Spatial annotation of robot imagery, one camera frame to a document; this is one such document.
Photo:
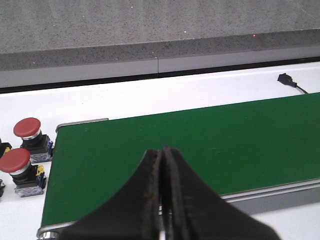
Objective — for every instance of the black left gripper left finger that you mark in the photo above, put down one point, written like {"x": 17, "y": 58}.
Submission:
{"x": 131, "y": 214}

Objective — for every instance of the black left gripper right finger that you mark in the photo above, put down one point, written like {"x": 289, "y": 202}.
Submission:
{"x": 193, "y": 211}

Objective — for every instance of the red mushroom push button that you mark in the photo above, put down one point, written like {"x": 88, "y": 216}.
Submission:
{"x": 29, "y": 179}
{"x": 38, "y": 144}

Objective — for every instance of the green conveyor belt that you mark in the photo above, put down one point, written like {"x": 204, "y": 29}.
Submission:
{"x": 233, "y": 148}

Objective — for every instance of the dark push button base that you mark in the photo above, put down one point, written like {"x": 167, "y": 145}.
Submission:
{"x": 4, "y": 148}

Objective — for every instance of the grey speckled stone shelf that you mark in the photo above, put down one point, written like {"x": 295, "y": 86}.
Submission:
{"x": 57, "y": 43}

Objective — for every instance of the aluminium conveyor front rail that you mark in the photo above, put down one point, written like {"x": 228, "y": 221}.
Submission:
{"x": 262, "y": 197}

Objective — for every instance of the aluminium conveyor rail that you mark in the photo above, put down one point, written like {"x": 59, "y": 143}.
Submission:
{"x": 262, "y": 197}
{"x": 79, "y": 122}

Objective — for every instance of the aluminium conveyor rear rail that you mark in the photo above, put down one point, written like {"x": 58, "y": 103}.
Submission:
{"x": 79, "y": 122}

